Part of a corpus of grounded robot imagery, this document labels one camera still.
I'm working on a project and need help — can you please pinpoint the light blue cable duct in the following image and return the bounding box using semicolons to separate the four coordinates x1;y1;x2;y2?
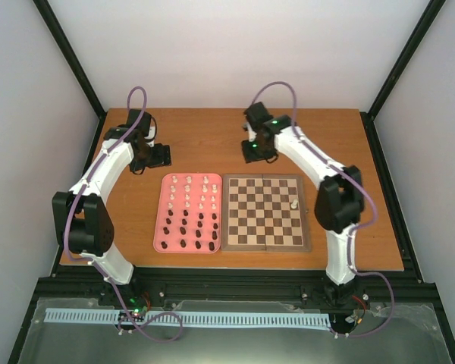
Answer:
44;308;331;330

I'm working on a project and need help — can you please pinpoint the left controller circuit board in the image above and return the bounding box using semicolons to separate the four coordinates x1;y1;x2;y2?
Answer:
129;292;151;318

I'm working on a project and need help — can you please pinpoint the right controller circuit board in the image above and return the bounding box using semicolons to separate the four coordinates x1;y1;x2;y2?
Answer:
345;295;367;328

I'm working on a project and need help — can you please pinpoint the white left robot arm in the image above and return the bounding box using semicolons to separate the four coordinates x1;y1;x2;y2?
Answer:
52;109;171;306

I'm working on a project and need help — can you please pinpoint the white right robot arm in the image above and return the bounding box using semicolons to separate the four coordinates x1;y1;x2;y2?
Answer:
241;102;365;307

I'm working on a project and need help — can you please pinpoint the pink plastic tray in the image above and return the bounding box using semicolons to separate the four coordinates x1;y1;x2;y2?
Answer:
153;173;222;254

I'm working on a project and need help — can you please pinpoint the black aluminium frame rail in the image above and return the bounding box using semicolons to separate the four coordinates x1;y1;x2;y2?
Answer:
33;267;439;304

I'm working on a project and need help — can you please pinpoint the wooden chessboard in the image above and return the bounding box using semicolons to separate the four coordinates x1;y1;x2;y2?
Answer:
221;174;312;253

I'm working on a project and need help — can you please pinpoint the controller circuit board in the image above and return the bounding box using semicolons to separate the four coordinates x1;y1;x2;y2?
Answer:
345;295;367;328
129;292;151;318

